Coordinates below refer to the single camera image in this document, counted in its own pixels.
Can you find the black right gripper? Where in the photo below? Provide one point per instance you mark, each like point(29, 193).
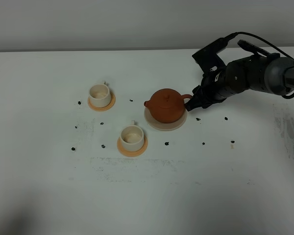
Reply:
point(212, 90)

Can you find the brown clay teapot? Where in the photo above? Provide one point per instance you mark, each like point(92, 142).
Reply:
point(167, 105)

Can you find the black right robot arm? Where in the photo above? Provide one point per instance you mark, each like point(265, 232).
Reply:
point(262, 71)

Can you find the near white teacup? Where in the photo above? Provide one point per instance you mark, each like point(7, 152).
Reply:
point(132, 133)

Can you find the white teacup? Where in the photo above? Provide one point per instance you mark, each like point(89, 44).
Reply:
point(132, 133)
point(99, 90)

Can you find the far orange coaster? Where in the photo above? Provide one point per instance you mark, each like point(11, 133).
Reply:
point(102, 104)

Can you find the orange coaster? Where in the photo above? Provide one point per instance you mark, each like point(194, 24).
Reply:
point(132, 149)
point(102, 104)

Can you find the near orange coaster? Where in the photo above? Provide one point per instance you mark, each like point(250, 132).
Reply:
point(132, 149)

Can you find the far white teacup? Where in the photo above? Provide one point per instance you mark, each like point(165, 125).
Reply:
point(99, 90)

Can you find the silver depth camera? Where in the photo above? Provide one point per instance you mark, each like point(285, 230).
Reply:
point(208, 58)

